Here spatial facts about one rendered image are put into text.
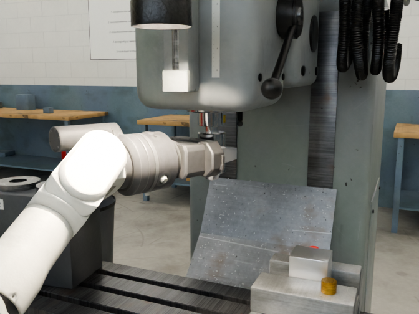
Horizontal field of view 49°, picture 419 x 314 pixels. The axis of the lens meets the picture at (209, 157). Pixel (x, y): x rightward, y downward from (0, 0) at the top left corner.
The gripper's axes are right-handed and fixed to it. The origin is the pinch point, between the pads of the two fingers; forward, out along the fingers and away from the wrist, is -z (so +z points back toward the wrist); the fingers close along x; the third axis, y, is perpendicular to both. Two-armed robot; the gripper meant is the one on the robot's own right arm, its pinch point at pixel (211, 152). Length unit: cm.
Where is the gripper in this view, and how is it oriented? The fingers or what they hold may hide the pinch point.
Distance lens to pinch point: 77.3
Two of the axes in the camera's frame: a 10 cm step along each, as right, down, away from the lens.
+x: -6.9, -1.3, 7.1
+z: -7.2, 1.1, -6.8
